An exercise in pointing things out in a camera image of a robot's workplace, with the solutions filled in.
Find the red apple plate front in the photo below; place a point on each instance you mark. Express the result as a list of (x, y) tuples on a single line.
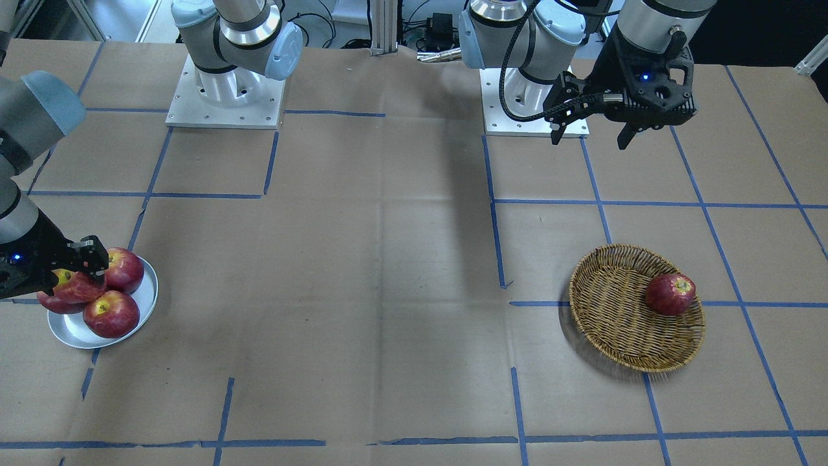
[(112, 315)]

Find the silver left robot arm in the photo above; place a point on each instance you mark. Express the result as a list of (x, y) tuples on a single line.
[(540, 38)]

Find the dark red apple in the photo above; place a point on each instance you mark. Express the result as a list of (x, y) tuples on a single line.
[(670, 294)]

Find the brown wicker basket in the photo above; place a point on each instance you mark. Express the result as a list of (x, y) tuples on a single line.
[(607, 302)]

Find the black power adapter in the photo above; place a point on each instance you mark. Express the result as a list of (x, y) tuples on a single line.
[(441, 28)]

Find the grey metal plate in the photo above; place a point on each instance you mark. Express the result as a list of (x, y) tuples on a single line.
[(72, 330)]

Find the red yellow apple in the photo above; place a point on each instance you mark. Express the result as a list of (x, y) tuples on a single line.
[(77, 287)]

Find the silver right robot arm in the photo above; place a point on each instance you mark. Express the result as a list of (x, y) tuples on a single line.
[(233, 42)]

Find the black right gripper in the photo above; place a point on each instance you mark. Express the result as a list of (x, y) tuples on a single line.
[(40, 249)]

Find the red apple plate top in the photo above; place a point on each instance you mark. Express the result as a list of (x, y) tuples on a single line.
[(124, 270)]

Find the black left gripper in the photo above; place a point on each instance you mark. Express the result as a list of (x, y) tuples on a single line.
[(613, 72)]

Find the red apple plate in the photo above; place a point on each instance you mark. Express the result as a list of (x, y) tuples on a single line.
[(112, 315), (124, 270), (57, 305)]

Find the aluminium frame post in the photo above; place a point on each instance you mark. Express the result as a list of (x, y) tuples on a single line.
[(383, 25)]

